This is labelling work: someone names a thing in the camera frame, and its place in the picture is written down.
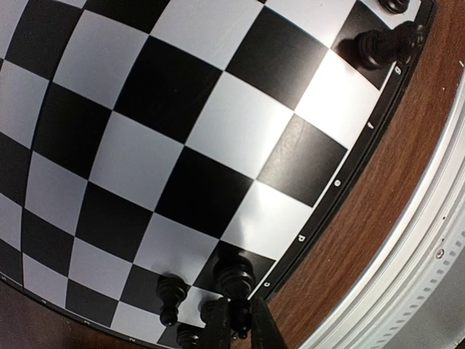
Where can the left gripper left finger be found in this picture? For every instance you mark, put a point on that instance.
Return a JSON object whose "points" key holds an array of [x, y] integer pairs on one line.
{"points": [[218, 329]]}

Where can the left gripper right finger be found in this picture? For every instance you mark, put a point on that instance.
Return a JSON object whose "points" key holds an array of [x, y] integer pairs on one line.
{"points": [[264, 331]]}

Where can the black chess piece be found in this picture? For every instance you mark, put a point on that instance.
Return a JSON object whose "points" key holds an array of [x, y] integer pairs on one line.
{"points": [[188, 336], [377, 49], [172, 291], [235, 279], [395, 7]]}

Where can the black and grey chessboard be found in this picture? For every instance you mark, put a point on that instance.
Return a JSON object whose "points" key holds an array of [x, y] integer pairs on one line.
{"points": [[148, 139]]}

